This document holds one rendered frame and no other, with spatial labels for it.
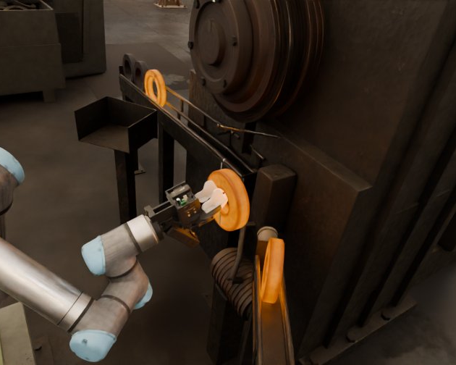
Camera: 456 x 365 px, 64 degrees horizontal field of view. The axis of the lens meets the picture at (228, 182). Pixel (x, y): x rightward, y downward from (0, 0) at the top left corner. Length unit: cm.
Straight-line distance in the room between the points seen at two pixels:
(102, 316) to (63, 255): 119
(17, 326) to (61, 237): 78
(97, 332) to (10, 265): 20
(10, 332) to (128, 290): 60
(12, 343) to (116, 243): 63
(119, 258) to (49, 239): 128
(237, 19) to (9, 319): 113
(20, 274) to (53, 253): 120
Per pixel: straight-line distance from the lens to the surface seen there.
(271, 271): 85
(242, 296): 111
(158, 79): 180
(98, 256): 81
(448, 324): 205
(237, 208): 84
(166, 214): 81
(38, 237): 211
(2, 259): 81
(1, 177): 90
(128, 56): 216
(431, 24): 90
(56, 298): 79
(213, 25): 105
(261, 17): 98
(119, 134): 168
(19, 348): 134
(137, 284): 86
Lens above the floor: 138
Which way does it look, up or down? 35 degrees down
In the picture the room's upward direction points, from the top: 7 degrees clockwise
